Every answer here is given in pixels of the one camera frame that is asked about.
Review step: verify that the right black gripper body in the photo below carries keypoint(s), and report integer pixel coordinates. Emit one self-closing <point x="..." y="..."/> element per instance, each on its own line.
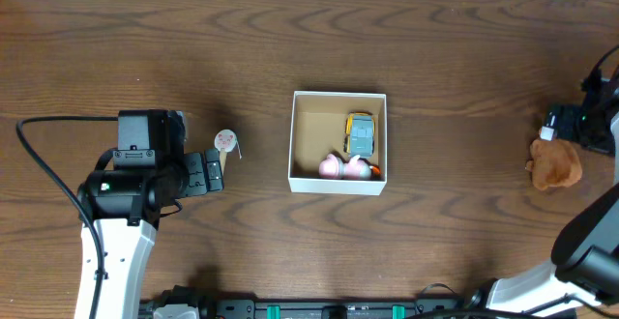
<point x="594" y="130"/>

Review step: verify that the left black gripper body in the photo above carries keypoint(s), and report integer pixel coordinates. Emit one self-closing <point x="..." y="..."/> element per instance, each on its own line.
<point x="212" y="170"/>

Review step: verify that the brown plush with orange top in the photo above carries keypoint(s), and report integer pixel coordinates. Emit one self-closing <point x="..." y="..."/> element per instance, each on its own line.
<point x="553" y="163"/>

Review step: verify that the pink duck toy with hat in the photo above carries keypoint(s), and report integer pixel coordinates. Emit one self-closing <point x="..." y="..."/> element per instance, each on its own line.
<point x="334" y="168"/>

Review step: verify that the yellow grey toy truck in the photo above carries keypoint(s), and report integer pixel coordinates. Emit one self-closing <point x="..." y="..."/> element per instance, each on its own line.
<point x="359" y="135"/>

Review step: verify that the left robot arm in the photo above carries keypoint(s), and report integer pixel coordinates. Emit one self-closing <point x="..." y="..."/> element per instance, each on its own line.
<point x="124" y="197"/>

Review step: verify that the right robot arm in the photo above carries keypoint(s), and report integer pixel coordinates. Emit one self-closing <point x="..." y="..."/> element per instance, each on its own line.
<point x="583" y="265"/>

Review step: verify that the white cardboard box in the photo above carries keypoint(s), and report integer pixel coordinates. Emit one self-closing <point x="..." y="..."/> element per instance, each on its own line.
<point x="318" y="130"/>

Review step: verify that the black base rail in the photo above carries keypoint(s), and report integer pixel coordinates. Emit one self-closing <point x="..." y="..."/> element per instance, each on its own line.
<point x="183" y="302"/>

